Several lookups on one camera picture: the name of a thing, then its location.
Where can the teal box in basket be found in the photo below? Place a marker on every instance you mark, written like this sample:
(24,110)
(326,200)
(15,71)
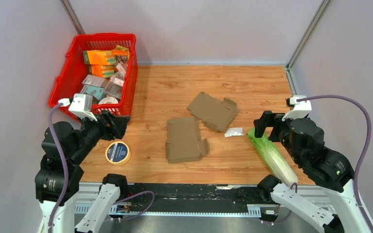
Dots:
(96,92)

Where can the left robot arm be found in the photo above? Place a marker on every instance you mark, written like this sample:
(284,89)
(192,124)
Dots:
(57,181)

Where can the white tape roll in basket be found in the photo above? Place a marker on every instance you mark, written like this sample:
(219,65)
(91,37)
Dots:
(109,100)

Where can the grey packet in basket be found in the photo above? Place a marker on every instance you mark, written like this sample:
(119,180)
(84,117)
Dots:
(94,81)

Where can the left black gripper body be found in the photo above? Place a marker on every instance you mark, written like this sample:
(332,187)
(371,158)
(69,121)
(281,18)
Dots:
(94,130)

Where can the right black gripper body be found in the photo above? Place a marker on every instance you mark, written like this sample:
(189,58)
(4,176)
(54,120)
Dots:
(279,127)

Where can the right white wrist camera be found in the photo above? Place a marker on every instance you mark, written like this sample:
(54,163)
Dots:
(298,109)

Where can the orange green box lower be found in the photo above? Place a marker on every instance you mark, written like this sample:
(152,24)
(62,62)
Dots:
(103,71)

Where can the red plastic shopping basket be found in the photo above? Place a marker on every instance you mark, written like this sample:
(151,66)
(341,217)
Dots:
(74,70)

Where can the cardboard box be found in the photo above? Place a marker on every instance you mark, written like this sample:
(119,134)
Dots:
(184,142)
(214,113)

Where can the small white plastic packet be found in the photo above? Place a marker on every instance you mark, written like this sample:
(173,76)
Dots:
(238,131)

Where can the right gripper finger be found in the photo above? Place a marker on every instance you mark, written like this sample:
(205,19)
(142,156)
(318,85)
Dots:
(271,119)
(259,127)

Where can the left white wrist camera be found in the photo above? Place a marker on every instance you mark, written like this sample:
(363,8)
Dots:
(81,106)

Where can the clear packet in basket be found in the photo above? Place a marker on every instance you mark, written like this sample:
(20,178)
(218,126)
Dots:
(114,87)

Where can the green napa cabbage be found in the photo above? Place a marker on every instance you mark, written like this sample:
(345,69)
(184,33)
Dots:
(272,158)

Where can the orange green box upper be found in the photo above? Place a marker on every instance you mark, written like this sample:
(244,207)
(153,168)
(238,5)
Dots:
(99,57)

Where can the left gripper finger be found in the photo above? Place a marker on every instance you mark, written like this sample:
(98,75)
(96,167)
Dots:
(110,126)
(119,126)

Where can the colourful snack packet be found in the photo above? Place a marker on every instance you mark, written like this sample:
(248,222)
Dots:
(121,54)

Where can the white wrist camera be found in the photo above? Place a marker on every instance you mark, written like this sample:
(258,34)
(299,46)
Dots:
(81,106)
(298,109)

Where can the orange green box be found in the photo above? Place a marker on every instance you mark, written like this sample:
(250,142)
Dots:
(99,57)
(103,71)

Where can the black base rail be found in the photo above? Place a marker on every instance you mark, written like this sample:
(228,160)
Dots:
(179,199)

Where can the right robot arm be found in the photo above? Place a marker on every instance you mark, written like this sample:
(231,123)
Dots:
(327,168)

